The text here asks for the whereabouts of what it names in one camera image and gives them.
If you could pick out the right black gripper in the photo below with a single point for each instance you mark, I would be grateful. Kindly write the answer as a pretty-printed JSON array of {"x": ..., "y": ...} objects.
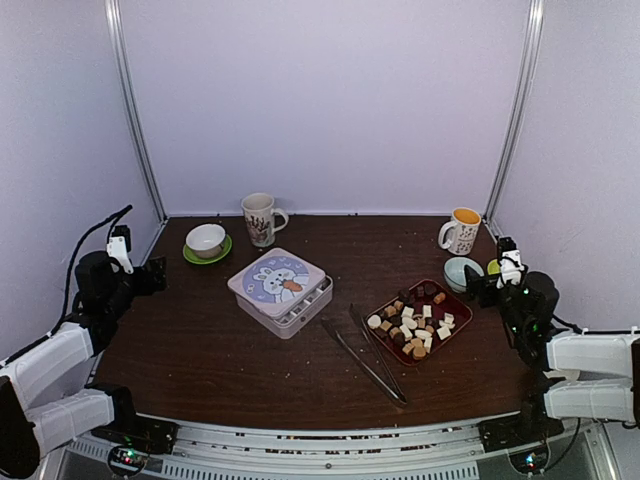
[{"x": 474, "y": 281}]

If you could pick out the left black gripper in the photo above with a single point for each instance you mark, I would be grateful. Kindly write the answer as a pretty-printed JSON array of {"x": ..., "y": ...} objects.
[{"x": 157, "y": 274}]

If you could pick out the bunny print tin lid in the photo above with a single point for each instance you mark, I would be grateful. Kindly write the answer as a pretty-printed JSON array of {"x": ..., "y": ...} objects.
[{"x": 274, "y": 283}]

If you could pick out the white divided tin box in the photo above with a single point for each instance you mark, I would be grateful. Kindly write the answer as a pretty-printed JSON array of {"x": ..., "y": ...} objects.
[{"x": 298, "y": 316}]

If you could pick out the metal tongs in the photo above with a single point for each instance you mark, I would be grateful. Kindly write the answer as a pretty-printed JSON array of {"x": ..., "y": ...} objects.
[{"x": 367, "y": 358}]

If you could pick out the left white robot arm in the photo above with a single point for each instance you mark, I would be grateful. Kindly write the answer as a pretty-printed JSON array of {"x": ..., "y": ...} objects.
[{"x": 29, "y": 431}]

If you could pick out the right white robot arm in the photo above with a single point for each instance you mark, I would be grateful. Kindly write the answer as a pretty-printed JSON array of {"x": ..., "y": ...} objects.
[{"x": 581, "y": 373}]

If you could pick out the red chocolate tray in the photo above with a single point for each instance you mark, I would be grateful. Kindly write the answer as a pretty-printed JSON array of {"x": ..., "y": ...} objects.
[{"x": 418, "y": 321}]

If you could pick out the lime green bowl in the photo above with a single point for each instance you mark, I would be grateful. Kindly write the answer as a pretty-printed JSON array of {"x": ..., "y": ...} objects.
[{"x": 493, "y": 267}]

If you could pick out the light blue bowl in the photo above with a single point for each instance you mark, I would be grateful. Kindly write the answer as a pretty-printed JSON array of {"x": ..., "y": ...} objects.
[{"x": 454, "y": 272}]

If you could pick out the white bowl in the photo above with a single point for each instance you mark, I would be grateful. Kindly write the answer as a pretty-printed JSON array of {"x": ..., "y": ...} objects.
[{"x": 205, "y": 237}]

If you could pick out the yellow interior mug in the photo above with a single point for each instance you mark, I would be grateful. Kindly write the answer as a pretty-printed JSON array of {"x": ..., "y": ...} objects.
[{"x": 457, "y": 236}]

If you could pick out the green saucer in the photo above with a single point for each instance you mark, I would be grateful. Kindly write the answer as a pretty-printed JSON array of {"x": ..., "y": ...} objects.
[{"x": 208, "y": 257}]

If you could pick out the tall coral print mug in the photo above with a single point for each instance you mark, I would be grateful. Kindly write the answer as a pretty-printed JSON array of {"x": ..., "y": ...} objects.
[{"x": 263, "y": 219}]

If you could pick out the white bowl off table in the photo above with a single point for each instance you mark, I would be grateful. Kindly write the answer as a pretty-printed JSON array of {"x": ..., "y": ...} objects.
[{"x": 562, "y": 375}]

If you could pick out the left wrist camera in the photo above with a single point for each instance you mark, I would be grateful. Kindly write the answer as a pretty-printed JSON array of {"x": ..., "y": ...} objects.
[{"x": 119, "y": 247}]

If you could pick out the front metal rail base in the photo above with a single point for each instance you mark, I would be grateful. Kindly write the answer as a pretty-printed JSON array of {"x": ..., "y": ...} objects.
[{"x": 452, "y": 450}]

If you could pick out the right aluminium frame post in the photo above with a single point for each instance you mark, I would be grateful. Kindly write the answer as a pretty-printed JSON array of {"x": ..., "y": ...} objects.
[{"x": 525, "y": 80}]

